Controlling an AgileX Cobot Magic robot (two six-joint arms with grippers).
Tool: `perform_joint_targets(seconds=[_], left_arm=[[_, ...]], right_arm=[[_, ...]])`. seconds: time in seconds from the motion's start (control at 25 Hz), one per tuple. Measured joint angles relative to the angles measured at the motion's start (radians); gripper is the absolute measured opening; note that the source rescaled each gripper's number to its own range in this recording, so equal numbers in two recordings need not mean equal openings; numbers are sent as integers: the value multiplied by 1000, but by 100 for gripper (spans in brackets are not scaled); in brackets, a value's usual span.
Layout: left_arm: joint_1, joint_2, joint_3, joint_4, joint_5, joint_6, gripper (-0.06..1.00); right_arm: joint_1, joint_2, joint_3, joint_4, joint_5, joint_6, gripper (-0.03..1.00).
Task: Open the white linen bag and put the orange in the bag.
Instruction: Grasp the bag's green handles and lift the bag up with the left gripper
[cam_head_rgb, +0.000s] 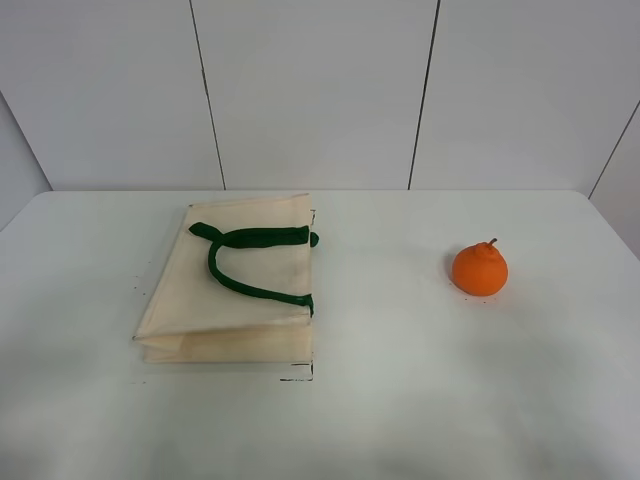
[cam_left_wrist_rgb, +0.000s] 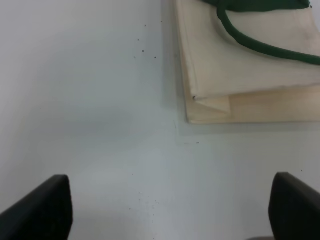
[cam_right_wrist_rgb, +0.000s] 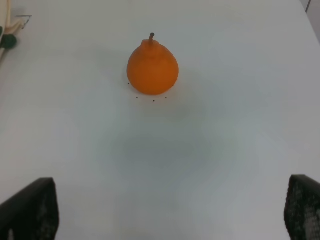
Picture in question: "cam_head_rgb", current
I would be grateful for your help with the white linen bag green handles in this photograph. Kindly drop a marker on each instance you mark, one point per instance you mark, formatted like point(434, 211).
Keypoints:
point(237, 286)

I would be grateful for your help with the orange with stem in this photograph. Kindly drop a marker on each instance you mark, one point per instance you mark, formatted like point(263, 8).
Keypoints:
point(480, 270)

